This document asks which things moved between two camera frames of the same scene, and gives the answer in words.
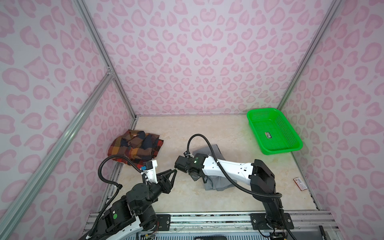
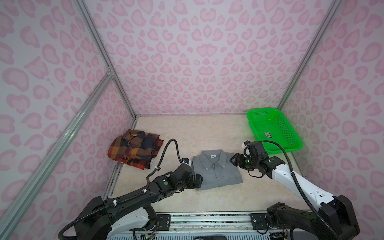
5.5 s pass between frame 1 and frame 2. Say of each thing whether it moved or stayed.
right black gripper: moved
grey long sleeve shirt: moved
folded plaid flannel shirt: stayed
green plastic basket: stayed
